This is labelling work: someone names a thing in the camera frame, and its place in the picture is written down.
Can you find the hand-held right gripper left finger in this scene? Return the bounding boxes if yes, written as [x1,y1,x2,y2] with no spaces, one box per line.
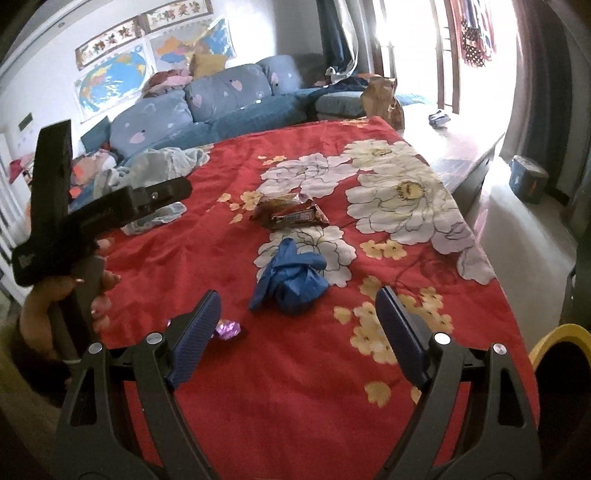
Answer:
[53,290,222,480]

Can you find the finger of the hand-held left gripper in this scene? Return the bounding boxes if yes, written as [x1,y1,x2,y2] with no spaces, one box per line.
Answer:
[111,176,193,228]

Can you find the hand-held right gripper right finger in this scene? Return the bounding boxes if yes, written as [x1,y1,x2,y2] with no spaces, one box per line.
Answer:
[374,285,542,480]

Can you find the blue rubber glove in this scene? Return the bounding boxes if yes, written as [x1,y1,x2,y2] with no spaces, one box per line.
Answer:
[249,237,331,315]

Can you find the yellow-rimmed bin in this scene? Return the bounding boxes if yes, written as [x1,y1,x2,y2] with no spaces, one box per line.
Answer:
[529,323,591,480]

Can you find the person's left forearm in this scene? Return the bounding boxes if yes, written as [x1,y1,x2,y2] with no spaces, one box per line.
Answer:
[7,318,71,412]

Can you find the person's left hand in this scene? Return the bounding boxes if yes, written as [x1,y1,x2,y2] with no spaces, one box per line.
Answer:
[21,270,122,361]

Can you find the small violet candy wrapper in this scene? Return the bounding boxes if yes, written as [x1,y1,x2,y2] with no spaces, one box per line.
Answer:
[215,319,243,342]

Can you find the grey-green garment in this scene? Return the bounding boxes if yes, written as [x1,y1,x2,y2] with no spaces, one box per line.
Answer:
[95,147,211,236]

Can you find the colourful clothes pile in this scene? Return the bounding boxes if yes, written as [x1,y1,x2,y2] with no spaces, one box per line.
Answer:
[69,150,123,199]

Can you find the teal cushion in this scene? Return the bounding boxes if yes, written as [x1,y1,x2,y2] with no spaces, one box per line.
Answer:
[81,115,112,151]

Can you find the blue heart-print pillow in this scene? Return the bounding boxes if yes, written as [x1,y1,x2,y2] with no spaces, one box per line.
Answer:
[256,54,304,96]
[110,88,194,158]
[185,64,274,123]

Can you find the red floral blanket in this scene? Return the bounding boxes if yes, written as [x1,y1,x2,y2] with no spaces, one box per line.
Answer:
[95,115,541,480]

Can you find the pink clothes pile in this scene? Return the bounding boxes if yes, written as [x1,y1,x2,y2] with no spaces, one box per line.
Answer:
[143,69,194,98]

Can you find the world map poster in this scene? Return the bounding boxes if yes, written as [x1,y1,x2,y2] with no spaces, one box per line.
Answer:
[74,51,156,123]

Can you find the brown snack wrapper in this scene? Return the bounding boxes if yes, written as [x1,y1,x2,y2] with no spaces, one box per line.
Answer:
[250,193,331,232]

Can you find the yellow pillow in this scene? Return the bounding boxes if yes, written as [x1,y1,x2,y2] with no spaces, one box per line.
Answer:
[189,53,227,79]

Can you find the blue quilted sofa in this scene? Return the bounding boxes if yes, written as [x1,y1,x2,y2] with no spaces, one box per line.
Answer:
[81,85,431,158]

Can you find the framed embroidered scroll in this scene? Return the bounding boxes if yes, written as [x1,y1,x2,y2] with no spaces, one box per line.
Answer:
[75,16,142,70]
[141,0,213,33]

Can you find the country map poster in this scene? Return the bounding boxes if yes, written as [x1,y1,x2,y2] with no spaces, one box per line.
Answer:
[150,18,236,66]

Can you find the wooden low cabinet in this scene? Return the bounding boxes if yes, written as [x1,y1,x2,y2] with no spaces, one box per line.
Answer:
[397,104,507,218]

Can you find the blue storage box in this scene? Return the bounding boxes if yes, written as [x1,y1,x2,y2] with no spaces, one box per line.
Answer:
[509,154,550,205]

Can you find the brown paper bag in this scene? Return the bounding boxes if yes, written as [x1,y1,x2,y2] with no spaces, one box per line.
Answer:
[360,76,405,130]

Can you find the dark blue curtain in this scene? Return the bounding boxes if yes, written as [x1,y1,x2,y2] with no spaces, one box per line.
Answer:
[316,0,361,77]

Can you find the grey curtain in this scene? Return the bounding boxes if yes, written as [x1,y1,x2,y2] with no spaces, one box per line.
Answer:
[512,0,591,222]

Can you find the hanging patterned clothes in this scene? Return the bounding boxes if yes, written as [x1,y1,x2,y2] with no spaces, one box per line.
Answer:
[450,0,498,68]

